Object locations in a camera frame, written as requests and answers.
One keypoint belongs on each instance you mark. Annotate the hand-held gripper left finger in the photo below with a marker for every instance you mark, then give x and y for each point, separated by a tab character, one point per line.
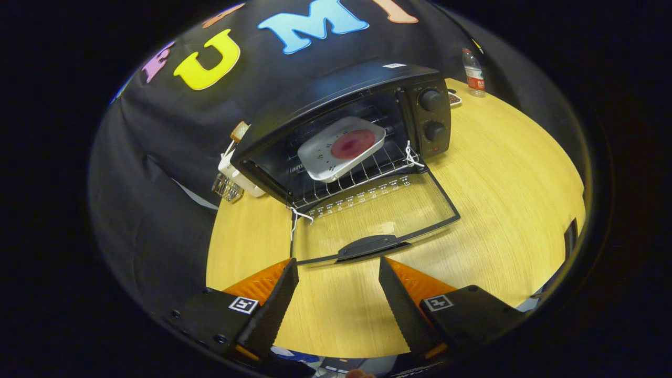
273	310

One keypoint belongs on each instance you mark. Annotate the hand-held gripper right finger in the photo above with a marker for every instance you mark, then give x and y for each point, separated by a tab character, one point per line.
401	310

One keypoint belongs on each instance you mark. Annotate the white square food tray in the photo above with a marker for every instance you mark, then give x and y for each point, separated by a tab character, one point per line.
317	155

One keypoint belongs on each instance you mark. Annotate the pink ham slice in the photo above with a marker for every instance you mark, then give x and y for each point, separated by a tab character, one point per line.
353	144

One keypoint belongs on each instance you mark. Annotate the black toaster oven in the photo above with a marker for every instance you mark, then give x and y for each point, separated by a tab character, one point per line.
336	86

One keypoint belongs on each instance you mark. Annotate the white bread toaster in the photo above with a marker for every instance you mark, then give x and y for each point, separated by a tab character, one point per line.
236	176

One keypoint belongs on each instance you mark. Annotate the black backdrop cloth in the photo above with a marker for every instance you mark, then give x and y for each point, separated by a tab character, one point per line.
157	210

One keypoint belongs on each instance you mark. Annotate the brown toast slice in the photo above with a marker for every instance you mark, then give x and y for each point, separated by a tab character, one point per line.
240	131

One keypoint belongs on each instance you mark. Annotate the white divided bean dish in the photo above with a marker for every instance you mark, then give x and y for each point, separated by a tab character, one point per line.
454	98

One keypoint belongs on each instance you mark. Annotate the clear bottle red label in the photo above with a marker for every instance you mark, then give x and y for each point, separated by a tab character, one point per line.
474	76

